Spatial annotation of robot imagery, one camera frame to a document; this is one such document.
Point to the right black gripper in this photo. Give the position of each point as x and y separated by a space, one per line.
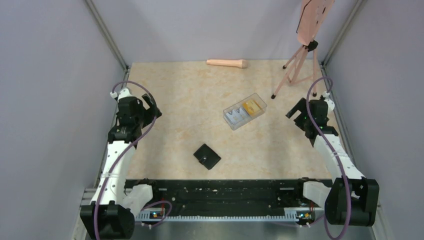
301 106

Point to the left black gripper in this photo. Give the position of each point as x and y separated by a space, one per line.
149 112

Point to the clear plastic card box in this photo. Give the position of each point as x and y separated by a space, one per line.
254 96

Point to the gold credit card stack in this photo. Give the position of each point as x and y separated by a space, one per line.
252 107

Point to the black card holder wallet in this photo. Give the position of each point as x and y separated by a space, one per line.
206 156

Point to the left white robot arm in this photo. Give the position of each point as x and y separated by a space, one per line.
111 212

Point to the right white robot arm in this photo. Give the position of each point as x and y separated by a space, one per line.
352 196

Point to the silver credit card stack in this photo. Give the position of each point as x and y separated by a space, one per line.
237 115

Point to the pink tripod stand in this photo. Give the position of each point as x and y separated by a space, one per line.
295 64

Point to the pink microphone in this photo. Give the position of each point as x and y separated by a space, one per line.
236 63

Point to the pink board on tripod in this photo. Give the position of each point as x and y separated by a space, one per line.
312 15

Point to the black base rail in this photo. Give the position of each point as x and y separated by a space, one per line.
229 199

